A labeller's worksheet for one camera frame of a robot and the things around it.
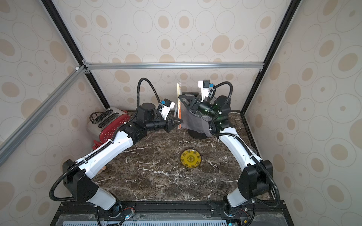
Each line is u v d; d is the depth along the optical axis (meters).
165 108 0.63
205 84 0.57
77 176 0.40
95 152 0.45
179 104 0.66
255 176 0.43
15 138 0.53
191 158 0.92
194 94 0.64
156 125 0.62
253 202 0.49
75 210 0.75
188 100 0.66
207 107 0.60
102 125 0.89
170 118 0.63
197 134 0.97
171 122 0.62
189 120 0.87
